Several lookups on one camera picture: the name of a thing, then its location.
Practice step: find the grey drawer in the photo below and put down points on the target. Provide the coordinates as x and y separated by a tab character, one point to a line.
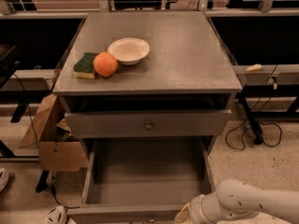
135	180
147	124

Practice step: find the black table leg right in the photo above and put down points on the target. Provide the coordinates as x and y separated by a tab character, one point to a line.
255	125

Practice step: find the brown cardboard box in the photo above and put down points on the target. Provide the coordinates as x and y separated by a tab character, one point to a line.
54	155

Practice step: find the white shoe bottom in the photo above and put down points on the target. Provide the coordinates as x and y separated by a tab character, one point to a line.
58	215

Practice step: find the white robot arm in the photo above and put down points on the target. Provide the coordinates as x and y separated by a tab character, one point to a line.
233	200

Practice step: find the grey top drawer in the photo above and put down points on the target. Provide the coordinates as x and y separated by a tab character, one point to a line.
147	124

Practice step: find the yellow foam piece on rail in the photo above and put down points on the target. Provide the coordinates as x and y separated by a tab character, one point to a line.
254	67

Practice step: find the white shoe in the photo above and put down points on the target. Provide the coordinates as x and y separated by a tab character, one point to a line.
4	176
58	215

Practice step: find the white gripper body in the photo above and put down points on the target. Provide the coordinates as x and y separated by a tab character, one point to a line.
196	209

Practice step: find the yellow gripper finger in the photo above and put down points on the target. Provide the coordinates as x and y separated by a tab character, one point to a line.
182	216

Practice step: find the orange fruit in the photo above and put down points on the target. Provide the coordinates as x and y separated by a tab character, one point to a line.
105	64

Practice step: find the white ceramic bowl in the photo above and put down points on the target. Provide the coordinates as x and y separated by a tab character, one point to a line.
129	51

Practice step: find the green yellow sponge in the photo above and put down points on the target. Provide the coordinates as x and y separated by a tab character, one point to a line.
83	68

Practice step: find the white shoe far left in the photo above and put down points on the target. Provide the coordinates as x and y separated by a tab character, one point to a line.
4	176

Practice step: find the grey wooden drawer cabinet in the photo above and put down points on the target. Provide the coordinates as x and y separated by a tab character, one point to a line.
186	68

